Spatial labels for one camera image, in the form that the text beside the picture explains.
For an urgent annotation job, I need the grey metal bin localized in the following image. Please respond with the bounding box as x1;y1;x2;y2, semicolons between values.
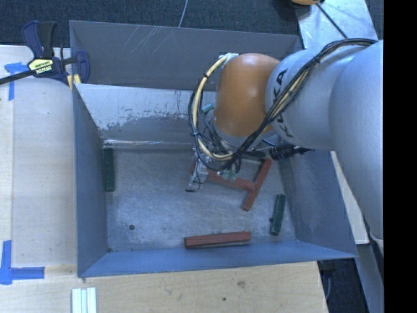
68;20;360;278

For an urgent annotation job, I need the black cylinder on white bracket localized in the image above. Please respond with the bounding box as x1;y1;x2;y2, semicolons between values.
268;143;315;162

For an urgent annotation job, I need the dark green flat block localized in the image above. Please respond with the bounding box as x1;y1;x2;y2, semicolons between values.
103;146;116;192
268;193;287;237

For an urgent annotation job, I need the pale wood board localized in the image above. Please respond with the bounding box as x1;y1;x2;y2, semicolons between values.
11;78;79;269

